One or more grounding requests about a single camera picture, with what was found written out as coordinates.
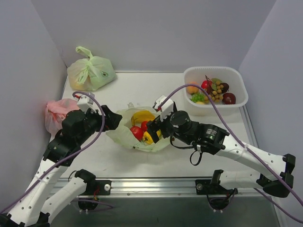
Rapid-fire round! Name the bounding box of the yellow bell pepper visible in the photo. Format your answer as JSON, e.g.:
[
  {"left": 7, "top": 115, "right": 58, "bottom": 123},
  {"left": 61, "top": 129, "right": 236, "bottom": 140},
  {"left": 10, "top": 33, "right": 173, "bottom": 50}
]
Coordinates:
[{"left": 143, "top": 130, "right": 161, "bottom": 145}]

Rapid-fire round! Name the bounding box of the red tomato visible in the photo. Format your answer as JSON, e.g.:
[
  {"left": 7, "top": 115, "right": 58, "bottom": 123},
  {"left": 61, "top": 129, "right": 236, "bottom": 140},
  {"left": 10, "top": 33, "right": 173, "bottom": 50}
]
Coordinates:
[{"left": 130, "top": 126, "right": 143, "bottom": 140}]

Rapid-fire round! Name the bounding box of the yellow banana bunch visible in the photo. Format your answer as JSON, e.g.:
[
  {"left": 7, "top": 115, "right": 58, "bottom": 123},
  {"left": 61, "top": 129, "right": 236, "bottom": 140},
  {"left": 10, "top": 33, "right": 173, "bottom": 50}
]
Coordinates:
[{"left": 131, "top": 110, "right": 155, "bottom": 126}]

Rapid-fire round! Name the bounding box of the light green fruit bag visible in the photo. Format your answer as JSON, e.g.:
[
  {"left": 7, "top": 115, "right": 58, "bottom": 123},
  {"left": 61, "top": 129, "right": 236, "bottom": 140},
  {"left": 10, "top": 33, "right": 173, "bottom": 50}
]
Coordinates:
[{"left": 106, "top": 103, "right": 169, "bottom": 152}]

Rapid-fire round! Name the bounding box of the brown longan bunch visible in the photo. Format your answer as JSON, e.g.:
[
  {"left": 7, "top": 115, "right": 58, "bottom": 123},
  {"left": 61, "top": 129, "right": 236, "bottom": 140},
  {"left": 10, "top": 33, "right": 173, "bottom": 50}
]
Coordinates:
[{"left": 205, "top": 75, "right": 223, "bottom": 103}]

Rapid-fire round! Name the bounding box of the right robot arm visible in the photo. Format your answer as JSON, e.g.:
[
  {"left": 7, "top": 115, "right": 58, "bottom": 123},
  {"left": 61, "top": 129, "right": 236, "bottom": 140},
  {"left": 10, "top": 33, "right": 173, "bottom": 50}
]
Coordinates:
[{"left": 147, "top": 111, "right": 295, "bottom": 198}]

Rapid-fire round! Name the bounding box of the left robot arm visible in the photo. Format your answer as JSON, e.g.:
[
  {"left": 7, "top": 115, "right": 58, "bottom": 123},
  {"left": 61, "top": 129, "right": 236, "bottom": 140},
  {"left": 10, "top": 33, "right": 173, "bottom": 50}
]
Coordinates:
[{"left": 0, "top": 105, "right": 122, "bottom": 227}]

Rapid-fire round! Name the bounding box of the pink knotted plastic bag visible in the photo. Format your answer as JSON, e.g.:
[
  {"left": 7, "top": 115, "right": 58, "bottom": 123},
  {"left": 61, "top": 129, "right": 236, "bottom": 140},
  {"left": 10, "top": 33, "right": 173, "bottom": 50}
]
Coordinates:
[{"left": 45, "top": 98, "right": 79, "bottom": 136}]

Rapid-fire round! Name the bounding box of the green knotted plastic bag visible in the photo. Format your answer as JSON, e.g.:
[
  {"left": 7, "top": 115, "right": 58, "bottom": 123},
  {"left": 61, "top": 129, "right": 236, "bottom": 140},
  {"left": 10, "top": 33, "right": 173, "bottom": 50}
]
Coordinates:
[{"left": 67, "top": 46, "right": 117, "bottom": 91}]

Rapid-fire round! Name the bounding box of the dark red fruit lower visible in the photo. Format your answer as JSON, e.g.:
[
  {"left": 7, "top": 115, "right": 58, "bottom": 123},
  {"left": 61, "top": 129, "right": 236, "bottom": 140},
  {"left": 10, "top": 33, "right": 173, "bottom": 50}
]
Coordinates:
[{"left": 222, "top": 93, "right": 236, "bottom": 105}]

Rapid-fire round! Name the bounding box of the dark maroon fruit upper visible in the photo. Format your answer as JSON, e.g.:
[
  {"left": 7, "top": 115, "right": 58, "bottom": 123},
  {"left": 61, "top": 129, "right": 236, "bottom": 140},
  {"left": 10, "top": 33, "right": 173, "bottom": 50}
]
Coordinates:
[{"left": 220, "top": 82, "right": 229, "bottom": 93}]

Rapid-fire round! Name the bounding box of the orange peach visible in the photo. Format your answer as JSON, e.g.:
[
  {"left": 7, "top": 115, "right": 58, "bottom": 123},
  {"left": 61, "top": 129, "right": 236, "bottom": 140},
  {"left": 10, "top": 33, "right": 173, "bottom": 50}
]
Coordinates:
[{"left": 186, "top": 81, "right": 199, "bottom": 94}]

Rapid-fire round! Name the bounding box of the red apple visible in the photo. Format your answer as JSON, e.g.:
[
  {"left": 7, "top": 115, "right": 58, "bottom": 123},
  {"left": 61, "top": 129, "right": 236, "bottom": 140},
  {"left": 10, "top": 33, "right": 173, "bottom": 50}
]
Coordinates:
[{"left": 201, "top": 80, "right": 212, "bottom": 91}]

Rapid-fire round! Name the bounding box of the white plastic basket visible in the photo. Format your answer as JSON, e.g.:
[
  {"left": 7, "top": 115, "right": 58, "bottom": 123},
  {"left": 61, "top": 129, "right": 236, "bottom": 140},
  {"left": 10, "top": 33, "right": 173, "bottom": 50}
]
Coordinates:
[{"left": 183, "top": 66, "right": 249, "bottom": 116}]

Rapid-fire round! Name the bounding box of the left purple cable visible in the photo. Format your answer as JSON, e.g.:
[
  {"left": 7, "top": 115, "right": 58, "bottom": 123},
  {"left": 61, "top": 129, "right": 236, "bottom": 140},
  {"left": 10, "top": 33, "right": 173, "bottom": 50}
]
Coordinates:
[{"left": 0, "top": 91, "right": 114, "bottom": 213}]

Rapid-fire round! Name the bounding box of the purple cable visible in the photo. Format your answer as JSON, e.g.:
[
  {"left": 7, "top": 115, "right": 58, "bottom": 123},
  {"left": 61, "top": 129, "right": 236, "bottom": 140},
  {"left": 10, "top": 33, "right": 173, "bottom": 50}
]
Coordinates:
[
  {"left": 160, "top": 84, "right": 303, "bottom": 222},
  {"left": 0, "top": 91, "right": 114, "bottom": 213}
]

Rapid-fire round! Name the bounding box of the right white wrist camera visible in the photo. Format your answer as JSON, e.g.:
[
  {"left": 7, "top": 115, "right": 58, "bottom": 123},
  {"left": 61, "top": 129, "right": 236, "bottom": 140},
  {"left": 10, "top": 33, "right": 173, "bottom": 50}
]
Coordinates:
[{"left": 153, "top": 95, "right": 175, "bottom": 122}]

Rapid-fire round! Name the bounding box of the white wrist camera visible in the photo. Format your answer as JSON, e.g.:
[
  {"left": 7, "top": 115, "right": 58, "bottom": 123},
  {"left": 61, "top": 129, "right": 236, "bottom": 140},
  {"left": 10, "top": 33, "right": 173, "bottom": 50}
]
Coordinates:
[
  {"left": 73, "top": 94, "right": 96, "bottom": 113},
  {"left": 153, "top": 95, "right": 175, "bottom": 122}
]

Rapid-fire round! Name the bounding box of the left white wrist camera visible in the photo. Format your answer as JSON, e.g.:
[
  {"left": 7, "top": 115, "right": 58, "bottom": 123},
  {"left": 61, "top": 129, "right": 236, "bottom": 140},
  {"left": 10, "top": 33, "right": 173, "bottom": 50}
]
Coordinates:
[{"left": 73, "top": 94, "right": 96, "bottom": 113}]

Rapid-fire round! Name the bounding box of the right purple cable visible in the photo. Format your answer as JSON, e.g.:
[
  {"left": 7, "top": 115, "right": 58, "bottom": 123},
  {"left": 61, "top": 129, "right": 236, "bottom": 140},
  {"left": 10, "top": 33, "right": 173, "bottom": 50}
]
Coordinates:
[{"left": 160, "top": 84, "right": 303, "bottom": 222}]

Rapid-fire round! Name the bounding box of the aluminium mounting rail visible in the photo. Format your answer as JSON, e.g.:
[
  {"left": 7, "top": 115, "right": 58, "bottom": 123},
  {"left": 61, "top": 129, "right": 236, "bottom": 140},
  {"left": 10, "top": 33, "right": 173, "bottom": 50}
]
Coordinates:
[{"left": 54, "top": 177, "right": 282, "bottom": 197}]

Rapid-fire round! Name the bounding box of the left black base bracket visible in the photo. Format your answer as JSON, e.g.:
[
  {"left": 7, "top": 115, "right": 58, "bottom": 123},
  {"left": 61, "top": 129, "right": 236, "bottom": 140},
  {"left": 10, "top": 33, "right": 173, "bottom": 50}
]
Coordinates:
[{"left": 86, "top": 180, "right": 112, "bottom": 196}]

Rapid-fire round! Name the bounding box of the black base bracket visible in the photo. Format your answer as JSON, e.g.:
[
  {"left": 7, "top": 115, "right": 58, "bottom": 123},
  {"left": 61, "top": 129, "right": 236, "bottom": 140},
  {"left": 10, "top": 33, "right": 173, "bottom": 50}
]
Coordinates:
[
  {"left": 86, "top": 180, "right": 112, "bottom": 196},
  {"left": 195, "top": 179, "right": 214, "bottom": 195}
]

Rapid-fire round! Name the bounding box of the right black base bracket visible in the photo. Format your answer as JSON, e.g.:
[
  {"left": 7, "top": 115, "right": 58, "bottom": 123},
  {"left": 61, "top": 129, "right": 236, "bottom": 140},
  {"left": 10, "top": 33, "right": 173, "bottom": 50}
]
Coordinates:
[{"left": 195, "top": 179, "right": 214, "bottom": 195}]

